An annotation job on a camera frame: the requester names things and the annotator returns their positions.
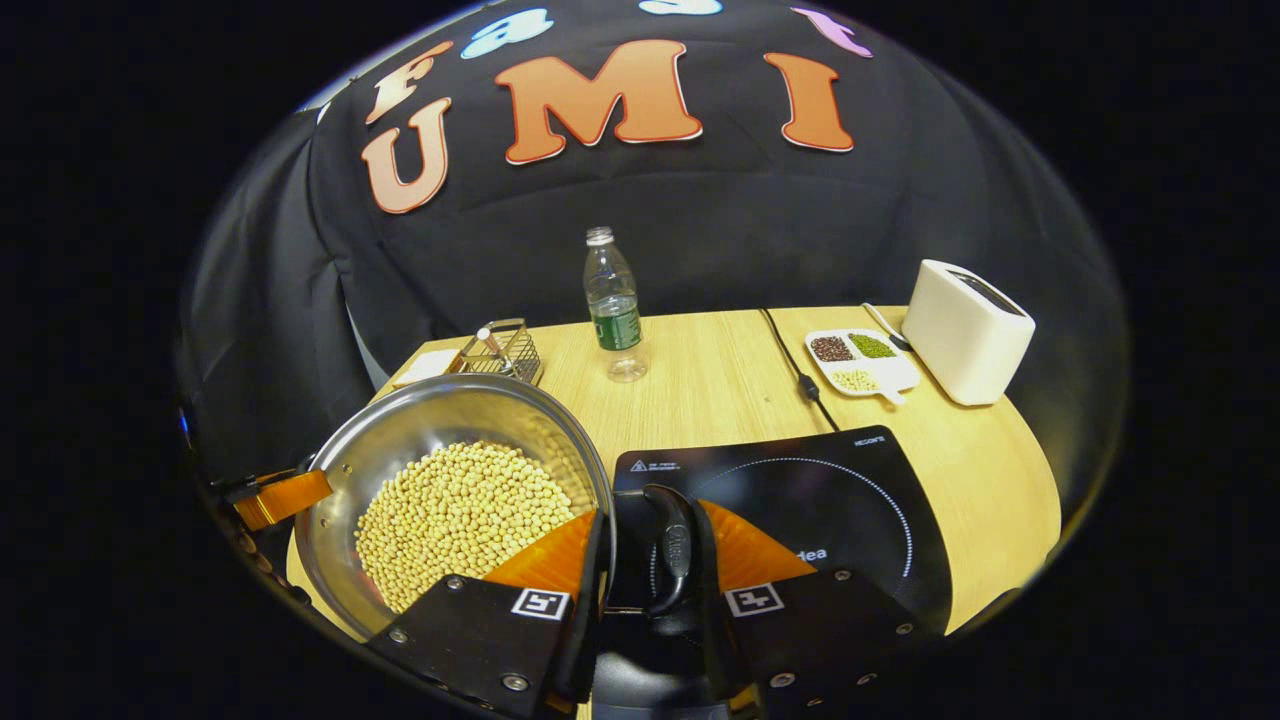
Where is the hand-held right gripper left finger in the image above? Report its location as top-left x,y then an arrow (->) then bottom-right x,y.
365,508 -> 613,720

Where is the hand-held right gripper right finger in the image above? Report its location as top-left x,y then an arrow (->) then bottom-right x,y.
690,498 -> 947,719

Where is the stainless steel pot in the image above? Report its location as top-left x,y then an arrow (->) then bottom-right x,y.
293,373 -> 699,641

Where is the black induction cooktop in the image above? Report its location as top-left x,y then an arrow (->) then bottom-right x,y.
612,425 -> 953,636

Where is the pile of soybeans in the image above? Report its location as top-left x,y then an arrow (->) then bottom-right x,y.
355,440 -> 581,614

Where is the clear plastic water bottle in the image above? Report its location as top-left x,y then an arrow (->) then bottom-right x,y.
583,226 -> 649,384

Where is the white divided bean dish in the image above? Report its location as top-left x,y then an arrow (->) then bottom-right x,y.
804,328 -> 921,406

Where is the white toaster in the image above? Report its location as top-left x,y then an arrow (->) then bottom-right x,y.
901,259 -> 1037,407

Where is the metal wire basket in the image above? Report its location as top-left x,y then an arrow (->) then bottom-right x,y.
447,318 -> 546,388

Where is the black power cable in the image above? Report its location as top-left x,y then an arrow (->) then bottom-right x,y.
760,308 -> 841,433

